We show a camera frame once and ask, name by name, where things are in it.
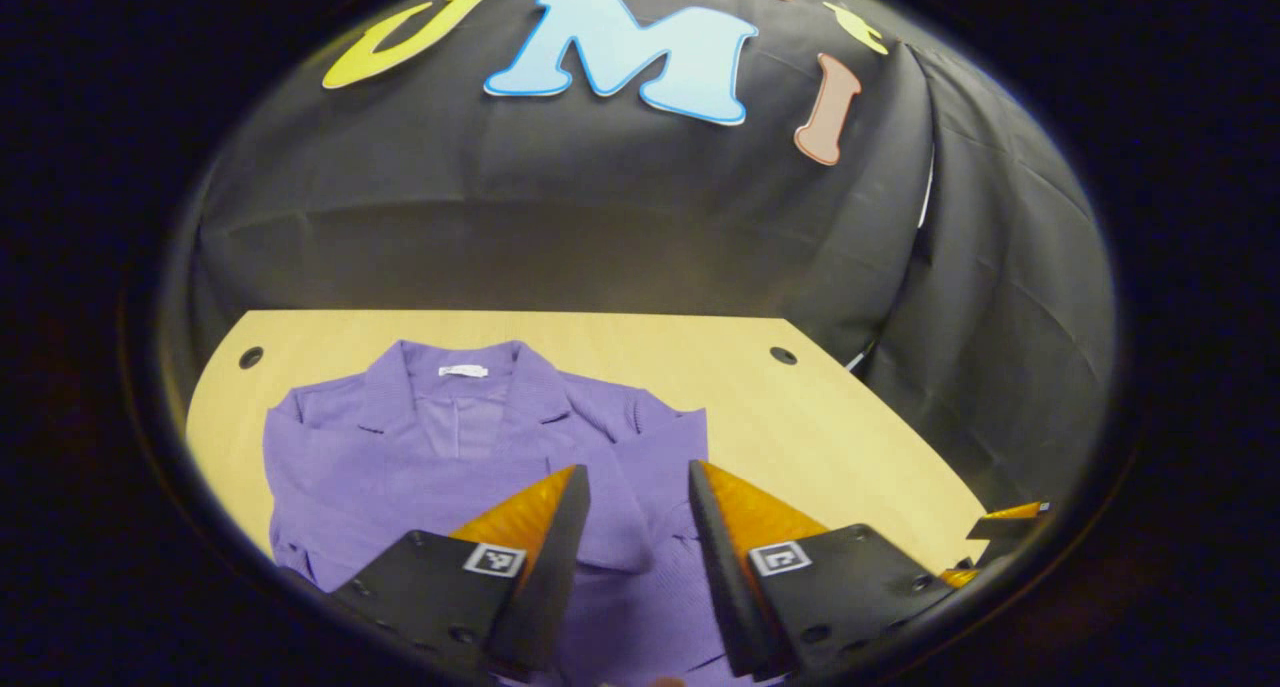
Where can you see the purple collared knit shirt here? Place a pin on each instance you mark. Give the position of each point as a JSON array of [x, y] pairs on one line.
[[400, 467]]

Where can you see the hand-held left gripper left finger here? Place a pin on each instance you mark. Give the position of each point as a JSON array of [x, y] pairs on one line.
[[550, 587]]

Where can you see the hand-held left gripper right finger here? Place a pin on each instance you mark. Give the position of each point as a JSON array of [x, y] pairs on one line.
[[725, 577]]

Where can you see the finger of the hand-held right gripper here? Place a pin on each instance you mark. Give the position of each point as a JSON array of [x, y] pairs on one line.
[[962, 576], [1005, 522]]

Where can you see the black backdrop cloth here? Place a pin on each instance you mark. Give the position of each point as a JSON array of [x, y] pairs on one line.
[[600, 207]]

